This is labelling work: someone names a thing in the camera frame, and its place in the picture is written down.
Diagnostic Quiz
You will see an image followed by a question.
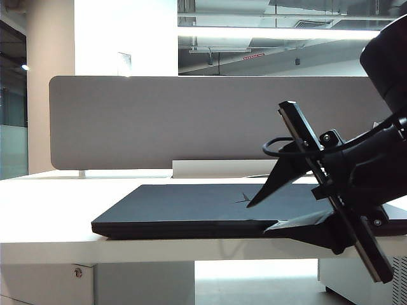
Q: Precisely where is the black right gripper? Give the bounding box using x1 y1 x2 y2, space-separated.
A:
247 100 407 285

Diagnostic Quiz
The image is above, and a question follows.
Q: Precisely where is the black laptop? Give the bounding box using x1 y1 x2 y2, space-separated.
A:
91 183 407 241

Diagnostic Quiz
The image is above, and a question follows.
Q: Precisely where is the white cabinet with vent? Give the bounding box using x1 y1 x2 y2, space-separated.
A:
317 256 407 305

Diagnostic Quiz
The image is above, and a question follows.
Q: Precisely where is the grey fabric desk divider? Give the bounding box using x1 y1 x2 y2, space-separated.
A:
48 75 387 172

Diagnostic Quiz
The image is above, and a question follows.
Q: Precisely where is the ceiling light strip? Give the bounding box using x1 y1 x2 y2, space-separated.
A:
177 26 382 41

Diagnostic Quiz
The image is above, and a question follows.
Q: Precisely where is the white drawer cabinet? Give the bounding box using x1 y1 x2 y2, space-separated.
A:
0 262 195 305

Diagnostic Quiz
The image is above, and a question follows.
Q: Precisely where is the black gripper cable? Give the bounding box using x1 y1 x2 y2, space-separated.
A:
262 117 407 159

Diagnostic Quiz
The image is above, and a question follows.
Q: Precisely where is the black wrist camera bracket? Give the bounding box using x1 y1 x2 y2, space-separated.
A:
319 129 343 151

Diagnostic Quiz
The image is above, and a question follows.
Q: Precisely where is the white cable tray flap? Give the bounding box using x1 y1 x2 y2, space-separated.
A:
171 159 279 179

